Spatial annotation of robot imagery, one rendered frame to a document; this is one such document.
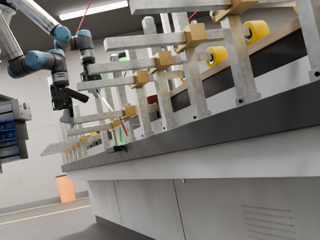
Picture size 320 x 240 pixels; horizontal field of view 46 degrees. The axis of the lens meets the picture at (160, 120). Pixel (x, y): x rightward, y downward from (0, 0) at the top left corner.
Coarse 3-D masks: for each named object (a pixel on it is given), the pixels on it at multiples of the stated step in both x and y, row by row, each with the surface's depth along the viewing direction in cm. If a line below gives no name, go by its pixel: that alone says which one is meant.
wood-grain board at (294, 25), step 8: (288, 24) 102; (296, 24) 100; (272, 32) 108; (280, 32) 105; (288, 32) 103; (264, 40) 112; (272, 40) 109; (248, 48) 120; (256, 48) 116; (224, 64) 134; (208, 72) 145; (216, 72) 139; (176, 88) 172; (184, 88) 165
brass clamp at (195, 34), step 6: (192, 24) 108; (198, 24) 109; (186, 30) 110; (192, 30) 108; (198, 30) 109; (204, 30) 109; (186, 36) 110; (192, 36) 108; (198, 36) 108; (204, 36) 109; (186, 42) 111; (192, 42) 110; (198, 42) 111; (174, 48) 119; (180, 48) 115; (186, 48) 115
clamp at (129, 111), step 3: (132, 105) 178; (123, 108) 178; (126, 108) 176; (129, 108) 177; (132, 108) 178; (123, 111) 179; (126, 111) 176; (129, 111) 177; (132, 111) 177; (135, 111) 178; (126, 114) 176; (129, 114) 176; (132, 114) 177; (135, 114) 178; (120, 117) 185; (123, 117) 181; (126, 117) 178; (129, 117) 181
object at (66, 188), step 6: (60, 180) 768; (66, 180) 769; (72, 180) 781; (60, 186) 769; (66, 186) 768; (72, 186) 777; (60, 192) 770; (66, 192) 767; (72, 192) 774; (60, 198) 774; (66, 198) 767; (72, 198) 772
